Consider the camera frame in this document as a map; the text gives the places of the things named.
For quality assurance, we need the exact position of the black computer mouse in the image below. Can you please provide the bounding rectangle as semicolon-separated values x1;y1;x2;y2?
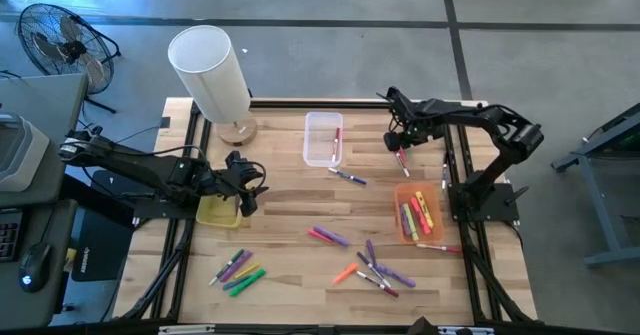
18;241;53;294

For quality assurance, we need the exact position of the yellow plastic bin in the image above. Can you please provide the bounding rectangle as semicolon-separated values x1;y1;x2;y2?
195;194;245;230

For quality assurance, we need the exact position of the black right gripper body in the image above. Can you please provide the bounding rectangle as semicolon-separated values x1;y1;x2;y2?
383;109;431;152

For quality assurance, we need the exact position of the red cap white marker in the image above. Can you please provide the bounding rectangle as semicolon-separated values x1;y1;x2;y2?
416;242;463;255

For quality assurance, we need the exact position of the black floor fan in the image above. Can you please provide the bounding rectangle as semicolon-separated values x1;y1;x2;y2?
17;2;123;116

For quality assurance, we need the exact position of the dark grey desk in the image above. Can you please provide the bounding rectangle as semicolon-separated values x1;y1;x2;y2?
0;198;80;330

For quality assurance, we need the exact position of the black keyboard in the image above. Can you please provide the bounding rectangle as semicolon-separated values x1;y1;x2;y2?
0;208;25;264

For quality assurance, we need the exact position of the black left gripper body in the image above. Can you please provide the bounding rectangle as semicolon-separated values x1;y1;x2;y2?
219;149;270;219

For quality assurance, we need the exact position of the yellow thin highlighter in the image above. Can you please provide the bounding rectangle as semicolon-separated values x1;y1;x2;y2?
233;263;262;281

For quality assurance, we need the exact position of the silver bracket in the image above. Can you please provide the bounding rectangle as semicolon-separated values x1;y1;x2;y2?
438;326;496;335
158;324;217;335

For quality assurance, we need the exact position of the orange highlighter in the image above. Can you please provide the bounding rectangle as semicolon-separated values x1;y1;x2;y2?
333;263;360;286

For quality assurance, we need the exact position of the grey plastic appliance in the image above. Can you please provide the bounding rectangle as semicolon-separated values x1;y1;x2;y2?
0;112;51;193

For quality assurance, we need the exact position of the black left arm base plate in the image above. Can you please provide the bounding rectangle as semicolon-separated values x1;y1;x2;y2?
133;197;202;221

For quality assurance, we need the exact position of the teal marker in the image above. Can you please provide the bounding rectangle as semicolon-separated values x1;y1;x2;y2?
223;274;256;294

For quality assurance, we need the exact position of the brown red thin marker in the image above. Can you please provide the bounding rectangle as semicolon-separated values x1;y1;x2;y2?
395;150;411;179

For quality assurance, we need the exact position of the blue thin marker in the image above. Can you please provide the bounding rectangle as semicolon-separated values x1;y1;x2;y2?
327;166;368;185

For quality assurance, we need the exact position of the black control box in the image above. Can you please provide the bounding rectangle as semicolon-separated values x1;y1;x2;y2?
59;168;151;283

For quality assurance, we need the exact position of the purple Expo thin marker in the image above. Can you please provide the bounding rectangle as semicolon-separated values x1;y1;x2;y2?
356;251;392;289

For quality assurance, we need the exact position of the white shade wooden base lamp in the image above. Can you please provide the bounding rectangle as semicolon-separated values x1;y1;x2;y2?
167;24;259;148

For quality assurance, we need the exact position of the grey side table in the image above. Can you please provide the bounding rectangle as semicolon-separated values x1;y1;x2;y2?
0;73;90;209

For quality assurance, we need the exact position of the dark red thin marker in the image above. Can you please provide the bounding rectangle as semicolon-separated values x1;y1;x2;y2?
355;270;400;298

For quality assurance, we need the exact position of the clear plastic bin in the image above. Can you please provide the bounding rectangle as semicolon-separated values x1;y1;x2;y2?
303;111;345;169

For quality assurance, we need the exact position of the light green highlighter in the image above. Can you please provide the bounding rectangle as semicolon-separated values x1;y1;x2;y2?
403;202;420;243

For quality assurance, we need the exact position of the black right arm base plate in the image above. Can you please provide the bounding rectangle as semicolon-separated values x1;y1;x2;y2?
447;182;530;224

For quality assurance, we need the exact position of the orange plastic bin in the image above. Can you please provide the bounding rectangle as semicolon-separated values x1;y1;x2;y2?
394;183;446;245

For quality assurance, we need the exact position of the blue grey metal table frame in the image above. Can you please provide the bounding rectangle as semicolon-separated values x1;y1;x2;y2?
550;102;640;269

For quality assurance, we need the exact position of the green thin marker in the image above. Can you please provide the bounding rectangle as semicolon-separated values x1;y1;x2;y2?
208;247;246;287

